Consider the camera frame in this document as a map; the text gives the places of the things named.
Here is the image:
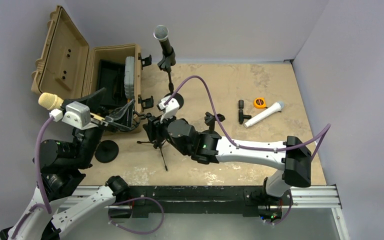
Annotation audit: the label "black mic stand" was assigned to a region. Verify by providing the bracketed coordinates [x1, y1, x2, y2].
[203, 111, 218, 134]
[94, 140, 119, 164]
[157, 50, 184, 109]

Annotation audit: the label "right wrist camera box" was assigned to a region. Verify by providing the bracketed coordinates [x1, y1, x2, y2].
[157, 96, 180, 124]

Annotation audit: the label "tan hard case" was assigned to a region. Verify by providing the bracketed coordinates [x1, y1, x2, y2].
[31, 5, 143, 135]

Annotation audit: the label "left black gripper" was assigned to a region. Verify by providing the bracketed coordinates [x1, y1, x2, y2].
[65, 87, 135, 167]

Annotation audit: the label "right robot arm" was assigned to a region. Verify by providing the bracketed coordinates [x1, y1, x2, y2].
[142, 116, 312, 204]

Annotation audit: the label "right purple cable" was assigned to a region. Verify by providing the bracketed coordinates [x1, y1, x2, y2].
[163, 75, 332, 163]

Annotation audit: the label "beige handheld microphone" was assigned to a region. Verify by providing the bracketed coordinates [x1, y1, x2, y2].
[38, 92, 105, 120]

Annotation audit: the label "tripod shock mount stand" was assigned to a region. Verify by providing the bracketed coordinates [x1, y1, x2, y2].
[136, 112, 177, 171]

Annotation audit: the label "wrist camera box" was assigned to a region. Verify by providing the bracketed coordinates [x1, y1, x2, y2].
[157, 96, 180, 124]
[62, 101, 91, 130]

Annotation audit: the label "black mic clip adapter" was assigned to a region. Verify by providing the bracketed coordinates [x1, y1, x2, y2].
[238, 99, 252, 125]

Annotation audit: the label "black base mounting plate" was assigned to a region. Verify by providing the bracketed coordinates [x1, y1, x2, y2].
[126, 185, 293, 220]

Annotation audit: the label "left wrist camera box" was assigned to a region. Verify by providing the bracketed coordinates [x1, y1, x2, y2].
[62, 101, 91, 130]

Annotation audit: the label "black dynamic microphone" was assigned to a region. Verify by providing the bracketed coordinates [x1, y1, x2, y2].
[153, 25, 173, 56]

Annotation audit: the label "white wireless microphone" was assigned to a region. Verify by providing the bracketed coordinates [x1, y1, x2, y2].
[243, 101, 285, 128]

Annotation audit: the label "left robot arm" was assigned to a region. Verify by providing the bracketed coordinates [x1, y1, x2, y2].
[0, 88, 135, 240]

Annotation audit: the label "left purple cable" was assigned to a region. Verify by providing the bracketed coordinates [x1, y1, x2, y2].
[11, 110, 63, 240]

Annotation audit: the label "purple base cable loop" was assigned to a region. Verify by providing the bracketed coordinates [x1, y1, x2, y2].
[107, 197, 165, 236]

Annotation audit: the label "orange tape measure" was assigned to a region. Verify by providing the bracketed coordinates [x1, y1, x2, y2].
[253, 97, 284, 114]

